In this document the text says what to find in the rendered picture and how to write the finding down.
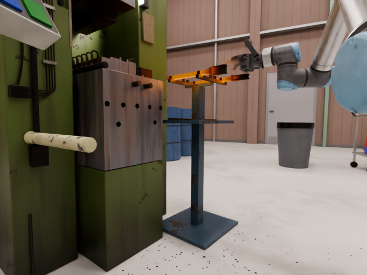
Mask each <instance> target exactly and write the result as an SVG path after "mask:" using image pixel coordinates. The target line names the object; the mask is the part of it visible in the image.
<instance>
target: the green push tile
mask: <svg viewBox="0 0 367 275"><path fill-rule="evenodd" d="M21 1H22V3H23V5H24V7H25V8H26V10H27V12H28V14H29V16H30V17H31V18H33V19H35V20H37V21H39V22H40V23H42V24H44V25H46V26H48V27H50V28H52V24H51V22H50V20H49V19H48V17H47V15H46V13H45V11H44V9H43V7H42V6H41V5H39V4H37V3H36V2H34V1H32V0H21Z"/></svg>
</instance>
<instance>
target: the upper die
mask: <svg viewBox="0 0 367 275"><path fill-rule="evenodd" d="M71 4H72V21H73V22H74V21H75V20H77V19H79V18H81V17H83V16H85V15H86V14H88V13H90V12H92V11H94V10H96V9H98V8H100V7H102V6H104V5H106V6H107V7H109V8H112V9H114V10H116V11H117V16H119V15H121V14H123V13H125V12H127V11H130V10H132V9H134V8H135V0H71Z"/></svg>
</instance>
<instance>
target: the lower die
mask: <svg viewBox="0 0 367 275"><path fill-rule="evenodd" d="M105 61H106V62H107V63H108V65H109V66H108V68H106V69H111V70H114V71H119V72H123V73H127V74H132V75H136V63H133V62H129V61H128V59H127V62H125V61H122V60H121V57H118V58H113V57H107V58H105V57H98V58H95V59H93V64H96V63H100V62H105ZM87 65H91V60H89V61H87ZM82 66H83V67H85V66H86V61H85V62H83V63H82ZM78 68H81V63H78ZM73 69H76V64H75V65H73Z"/></svg>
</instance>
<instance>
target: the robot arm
mask: <svg viewBox="0 0 367 275"><path fill-rule="evenodd" d="M347 33H348V35H349V36H348V37H347V39H346V40H345V38H346V36H347ZM344 40H345V42H344ZM343 42H344V43H343ZM244 43H245V46H246V47H247V48H248V49H249V50H250V51H251V53H250V54H249V53H245V54H242V55H237V56H234V57H232V58H230V59H228V60H227V61H226V62H225V64H229V66H230V68H231V69H233V70H236V69H237V67H238V66H240V70H241V71H243V72H244V73H248V72H253V71H254V70H255V69H264V67H269V66H274V65H276V66H277V82H276V83H277V89H278V90H280V91H296V90H297V89H298V88H313V87H317V88H321V87H327V86H329V85H330V84H331V83H332V90H333V94H334V95H335V99H336V101H337V102H338V103H339V104H340V105H341V106H342V107H343V108H344V109H346V110H347V111H350V112H354V113H363V114H367V0H335V1H334V3H333V6H332V9H331V11H330V14H329V17H328V20H327V23H326V25H325V28H324V31H323V34H322V36H321V39H320V41H319V45H318V48H317V50H316V53H315V56H314V58H313V61H312V63H311V65H310V68H303V69H298V62H300V61H301V50H300V45H299V43H289V44H284V45H280V46H275V47H269V48H265V49H263V51H260V52H259V53H258V52H257V50H256V49H255V48H254V46H253V45H252V41H251V40H249V39H248V38H247V39H246V40H245V41H244ZM334 63H335V66H333V65H334Z"/></svg>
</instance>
